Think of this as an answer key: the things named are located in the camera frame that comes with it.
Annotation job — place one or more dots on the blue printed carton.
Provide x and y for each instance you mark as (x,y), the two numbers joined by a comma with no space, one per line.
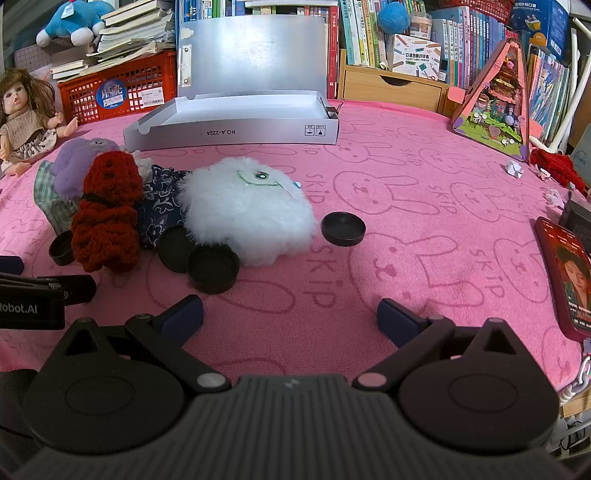
(540,21)

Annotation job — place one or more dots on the green checked cloth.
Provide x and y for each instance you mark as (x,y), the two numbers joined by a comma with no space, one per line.
(51,203)

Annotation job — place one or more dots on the purple plush toy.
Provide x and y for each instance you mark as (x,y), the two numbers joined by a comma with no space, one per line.
(74,166)

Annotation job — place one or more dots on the white grid board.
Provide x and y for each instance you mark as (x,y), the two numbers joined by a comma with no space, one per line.
(30,57)

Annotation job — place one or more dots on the red plastic basket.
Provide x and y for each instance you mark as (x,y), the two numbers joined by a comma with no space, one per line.
(471,3)

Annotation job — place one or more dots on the pink bunny print blanket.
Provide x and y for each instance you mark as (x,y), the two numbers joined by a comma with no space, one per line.
(415,277)

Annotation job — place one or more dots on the white fluffy plush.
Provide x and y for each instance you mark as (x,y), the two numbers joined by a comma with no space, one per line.
(249,212)

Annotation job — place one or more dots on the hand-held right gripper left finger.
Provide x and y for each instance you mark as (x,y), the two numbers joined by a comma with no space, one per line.
(182,318)

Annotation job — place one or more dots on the red knitted fabric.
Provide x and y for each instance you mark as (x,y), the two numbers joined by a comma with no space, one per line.
(556,168)

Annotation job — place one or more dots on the wooden drawer shelf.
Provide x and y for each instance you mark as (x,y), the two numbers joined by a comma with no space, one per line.
(392,92)

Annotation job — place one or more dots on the small white cloth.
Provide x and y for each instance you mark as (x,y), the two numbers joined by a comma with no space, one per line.
(144,165)

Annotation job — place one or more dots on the large blue white plush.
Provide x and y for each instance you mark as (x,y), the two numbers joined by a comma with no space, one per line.
(393,17)

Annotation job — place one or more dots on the grey board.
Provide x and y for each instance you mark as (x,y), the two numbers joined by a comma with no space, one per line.
(581,166)

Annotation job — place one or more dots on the stack of worn books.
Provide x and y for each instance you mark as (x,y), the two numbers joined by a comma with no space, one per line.
(129,37)

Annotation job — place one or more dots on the red knitted toy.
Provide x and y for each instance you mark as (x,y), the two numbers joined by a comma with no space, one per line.
(108,217)

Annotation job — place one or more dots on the white pipe stand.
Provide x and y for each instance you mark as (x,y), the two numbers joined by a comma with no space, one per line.
(569,106)

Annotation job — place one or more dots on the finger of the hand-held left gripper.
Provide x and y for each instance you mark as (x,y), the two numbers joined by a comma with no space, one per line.
(10,265)
(78,288)

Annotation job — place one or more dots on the brown haired doll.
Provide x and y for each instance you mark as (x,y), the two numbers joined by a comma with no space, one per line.
(23,124)

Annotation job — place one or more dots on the white printed carton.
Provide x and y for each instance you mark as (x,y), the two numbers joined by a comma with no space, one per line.
(418,57)

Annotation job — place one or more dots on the red plastic crate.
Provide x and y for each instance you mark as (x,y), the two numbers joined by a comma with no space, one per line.
(134,81)

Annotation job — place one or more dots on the dark grey box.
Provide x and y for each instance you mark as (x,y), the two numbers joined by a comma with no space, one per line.
(577,217)

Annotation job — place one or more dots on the black round lid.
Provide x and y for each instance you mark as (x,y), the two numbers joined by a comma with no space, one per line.
(173,249)
(212,270)
(344,228)

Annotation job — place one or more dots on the triangular pink dollhouse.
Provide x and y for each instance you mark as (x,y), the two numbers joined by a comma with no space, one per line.
(498,106)

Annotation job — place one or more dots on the blue floral pouch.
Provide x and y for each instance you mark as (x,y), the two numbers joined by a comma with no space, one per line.
(159,203)

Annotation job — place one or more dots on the phone in red case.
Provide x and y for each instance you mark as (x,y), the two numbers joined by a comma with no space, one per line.
(565,277)

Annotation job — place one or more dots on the blue white plush toy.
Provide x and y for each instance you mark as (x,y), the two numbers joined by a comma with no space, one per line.
(74,18)

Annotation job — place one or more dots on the leaning picture books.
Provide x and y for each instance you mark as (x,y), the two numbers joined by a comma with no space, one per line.
(549,92)

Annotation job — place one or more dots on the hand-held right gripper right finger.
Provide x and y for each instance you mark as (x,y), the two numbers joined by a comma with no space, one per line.
(397,318)

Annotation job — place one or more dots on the crumpled white paper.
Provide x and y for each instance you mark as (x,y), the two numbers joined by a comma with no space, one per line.
(515,168)
(554,198)

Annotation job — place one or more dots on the small black cup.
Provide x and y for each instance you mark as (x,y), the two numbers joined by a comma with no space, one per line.
(61,249)

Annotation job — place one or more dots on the grey cardboard box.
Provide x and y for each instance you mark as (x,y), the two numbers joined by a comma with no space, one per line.
(231,134)

